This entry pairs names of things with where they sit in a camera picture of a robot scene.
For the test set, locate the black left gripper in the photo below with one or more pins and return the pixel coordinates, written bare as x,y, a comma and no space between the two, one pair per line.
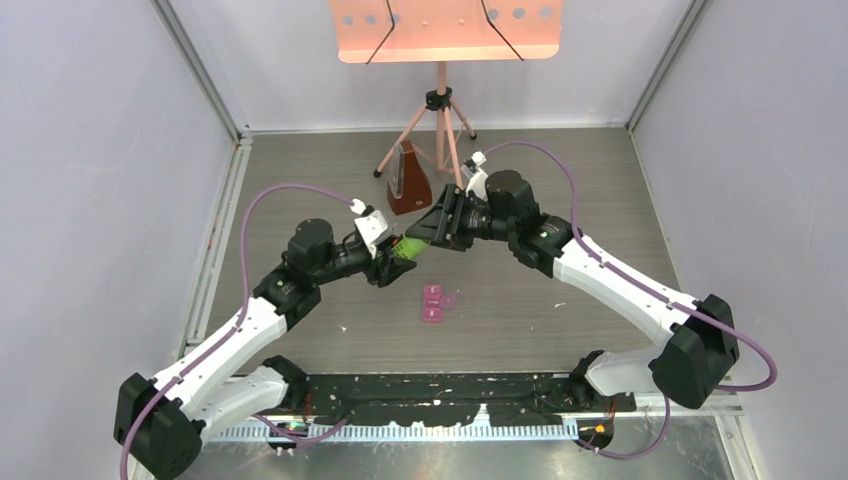
388,268

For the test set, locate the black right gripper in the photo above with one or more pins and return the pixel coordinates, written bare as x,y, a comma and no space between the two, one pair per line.
436,227

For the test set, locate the green pill bottle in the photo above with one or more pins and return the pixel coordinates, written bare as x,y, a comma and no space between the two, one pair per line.
408,248

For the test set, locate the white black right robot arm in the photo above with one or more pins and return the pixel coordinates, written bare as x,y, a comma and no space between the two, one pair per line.
692,350

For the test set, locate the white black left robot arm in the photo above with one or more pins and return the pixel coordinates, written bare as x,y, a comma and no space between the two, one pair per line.
165,421

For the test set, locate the brown wooden metronome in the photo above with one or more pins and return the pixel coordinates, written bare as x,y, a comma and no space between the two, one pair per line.
408,186

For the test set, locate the pink music stand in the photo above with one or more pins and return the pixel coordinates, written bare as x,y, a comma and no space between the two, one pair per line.
443,33

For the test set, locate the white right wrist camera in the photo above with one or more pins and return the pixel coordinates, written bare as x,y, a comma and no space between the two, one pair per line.
475,176

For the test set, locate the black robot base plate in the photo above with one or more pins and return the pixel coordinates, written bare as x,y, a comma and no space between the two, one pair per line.
445,400

